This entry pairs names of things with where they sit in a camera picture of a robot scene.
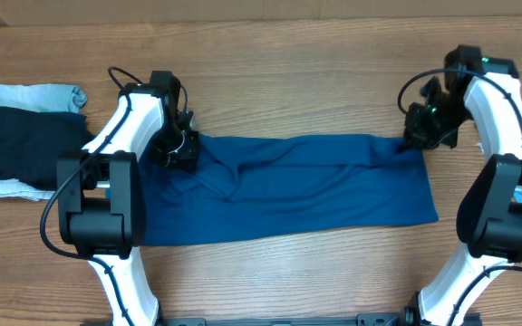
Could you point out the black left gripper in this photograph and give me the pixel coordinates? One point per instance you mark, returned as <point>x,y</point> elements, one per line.
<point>188,158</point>

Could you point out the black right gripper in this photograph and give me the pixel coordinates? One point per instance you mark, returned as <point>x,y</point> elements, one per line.
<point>418,134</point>

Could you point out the teal blue shirt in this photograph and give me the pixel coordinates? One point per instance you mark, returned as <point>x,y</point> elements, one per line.
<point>249,188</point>

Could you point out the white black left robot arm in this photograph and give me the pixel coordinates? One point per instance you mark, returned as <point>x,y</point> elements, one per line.
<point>102,212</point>

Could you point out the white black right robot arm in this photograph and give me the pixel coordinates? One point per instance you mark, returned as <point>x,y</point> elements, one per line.
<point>486,90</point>

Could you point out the light grey folded towel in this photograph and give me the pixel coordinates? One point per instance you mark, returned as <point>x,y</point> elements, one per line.
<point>38,98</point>

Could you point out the folded black garment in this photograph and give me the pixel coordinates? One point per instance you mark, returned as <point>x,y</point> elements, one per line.
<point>31,142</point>

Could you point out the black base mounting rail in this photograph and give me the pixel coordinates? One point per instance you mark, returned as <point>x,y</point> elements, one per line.
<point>362,319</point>

